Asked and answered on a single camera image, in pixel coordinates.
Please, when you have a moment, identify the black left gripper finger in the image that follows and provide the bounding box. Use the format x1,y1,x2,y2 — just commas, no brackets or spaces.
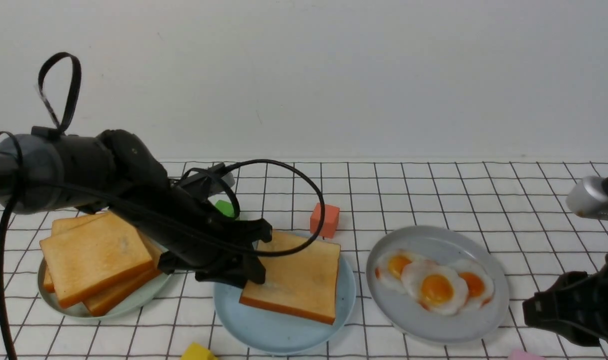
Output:
234,218,273,249
195,255,266,289

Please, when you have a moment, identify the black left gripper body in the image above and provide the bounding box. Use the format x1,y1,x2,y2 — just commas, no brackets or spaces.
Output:
109,180,243,273

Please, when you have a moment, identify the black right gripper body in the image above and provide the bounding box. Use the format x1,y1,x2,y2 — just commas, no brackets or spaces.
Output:
522,253,608,347

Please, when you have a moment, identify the fried egg top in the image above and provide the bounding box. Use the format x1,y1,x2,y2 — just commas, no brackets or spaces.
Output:
400,260,468,316

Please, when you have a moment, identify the fried egg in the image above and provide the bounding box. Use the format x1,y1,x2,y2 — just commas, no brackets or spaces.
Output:
449,259,494,312
375,249,428,294
400,260,468,316

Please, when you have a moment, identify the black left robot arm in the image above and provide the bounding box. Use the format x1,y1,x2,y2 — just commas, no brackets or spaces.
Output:
0,127,272,289

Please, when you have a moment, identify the green foam cube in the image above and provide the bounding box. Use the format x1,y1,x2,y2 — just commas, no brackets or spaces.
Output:
215,199,238,219

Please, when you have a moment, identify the blue centre plate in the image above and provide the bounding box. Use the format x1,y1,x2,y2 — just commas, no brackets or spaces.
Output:
214,253,357,356

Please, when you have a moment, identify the green toast plate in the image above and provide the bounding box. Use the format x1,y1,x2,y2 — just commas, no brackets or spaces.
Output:
37,259,174,321

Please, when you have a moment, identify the pink foam cube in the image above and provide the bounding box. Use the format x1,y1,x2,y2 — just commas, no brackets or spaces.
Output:
506,349,547,360

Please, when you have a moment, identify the orange foam cube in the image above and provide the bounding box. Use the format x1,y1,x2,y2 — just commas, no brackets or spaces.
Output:
310,203,340,239

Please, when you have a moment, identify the yellow foam cube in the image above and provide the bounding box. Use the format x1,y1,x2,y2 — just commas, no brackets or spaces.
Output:
180,342,218,360

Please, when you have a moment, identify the fried egg right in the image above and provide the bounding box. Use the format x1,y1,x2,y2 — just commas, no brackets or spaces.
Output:
449,259,494,312

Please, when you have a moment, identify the white grid tablecloth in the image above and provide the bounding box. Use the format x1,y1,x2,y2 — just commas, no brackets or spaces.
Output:
4,161,608,360

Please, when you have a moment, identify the fried egg left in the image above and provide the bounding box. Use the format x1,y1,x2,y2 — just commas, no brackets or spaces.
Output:
375,249,428,294

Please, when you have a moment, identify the grey egg plate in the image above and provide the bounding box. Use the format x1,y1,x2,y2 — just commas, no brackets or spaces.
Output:
366,225,510,345

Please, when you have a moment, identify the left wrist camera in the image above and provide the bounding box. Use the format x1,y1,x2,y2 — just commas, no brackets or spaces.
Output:
177,162,235,199

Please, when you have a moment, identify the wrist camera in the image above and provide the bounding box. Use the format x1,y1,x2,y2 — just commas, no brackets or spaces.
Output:
566,176,608,221
177,162,235,199

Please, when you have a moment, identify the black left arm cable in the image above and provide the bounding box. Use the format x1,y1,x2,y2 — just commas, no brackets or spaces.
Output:
0,52,326,360

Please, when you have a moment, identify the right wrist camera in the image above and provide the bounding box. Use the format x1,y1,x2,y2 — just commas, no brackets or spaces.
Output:
566,176,608,221

